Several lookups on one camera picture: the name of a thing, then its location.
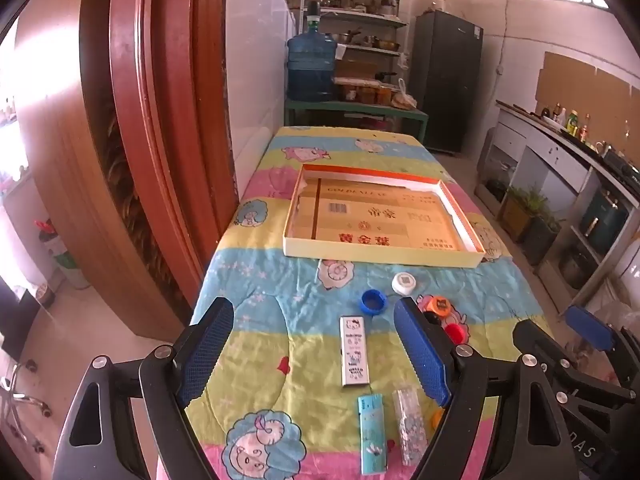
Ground cartoon printed blanket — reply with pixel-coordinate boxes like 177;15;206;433
157;126;556;480

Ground blue water jug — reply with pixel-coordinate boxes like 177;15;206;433
286;2;338;102

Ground white bottle cap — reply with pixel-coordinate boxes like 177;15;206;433
391;272;417;296

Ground cardboard wall panel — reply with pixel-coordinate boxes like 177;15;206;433
536;51;640;128

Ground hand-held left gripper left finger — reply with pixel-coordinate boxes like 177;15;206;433
52;296;236;480

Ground plastic bag of bread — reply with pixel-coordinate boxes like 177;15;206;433
391;78;417;110

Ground light blue lighter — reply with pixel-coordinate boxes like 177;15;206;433
357;394;388;476

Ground metal pot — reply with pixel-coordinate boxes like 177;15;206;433
557;250;593;290

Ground white cartoon lighter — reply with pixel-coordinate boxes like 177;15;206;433
340;315;372;388

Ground row of food containers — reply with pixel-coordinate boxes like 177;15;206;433
342;85;393;106

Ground printed tan cardboard liner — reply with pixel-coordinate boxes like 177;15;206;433
295;176;476;252

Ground orange cap with black label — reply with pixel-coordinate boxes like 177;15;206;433
425;296;452;320

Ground potted green plant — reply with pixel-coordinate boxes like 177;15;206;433
500;185;563;266

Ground dark green appliance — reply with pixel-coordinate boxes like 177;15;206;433
579;187;630;256

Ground grey kitchen counter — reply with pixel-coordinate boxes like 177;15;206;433
475;100;640;306

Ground office chair base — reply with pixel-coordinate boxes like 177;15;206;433
0;357;53;453

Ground brown wooden door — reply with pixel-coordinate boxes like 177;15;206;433
15;0;238;341

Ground metal shelf rack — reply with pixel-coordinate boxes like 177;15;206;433
300;0;413;106

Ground orange-rimmed shallow cardboard box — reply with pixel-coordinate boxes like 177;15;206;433
282;163;487;269

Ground green table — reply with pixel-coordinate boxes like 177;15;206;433
285;99;429;148

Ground blue bottle cap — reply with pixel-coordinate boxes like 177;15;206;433
360;290;388;316

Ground gas stove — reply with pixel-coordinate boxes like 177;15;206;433
602;150;640;186

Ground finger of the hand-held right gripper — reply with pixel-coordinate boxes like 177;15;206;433
512;319;633;411
565;306;640;376

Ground clear patterned lighter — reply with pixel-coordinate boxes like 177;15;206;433
392;389;430;466

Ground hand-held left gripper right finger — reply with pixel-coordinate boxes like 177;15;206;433
393;296;583;480

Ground dark refrigerator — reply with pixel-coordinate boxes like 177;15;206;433
410;10;485;155

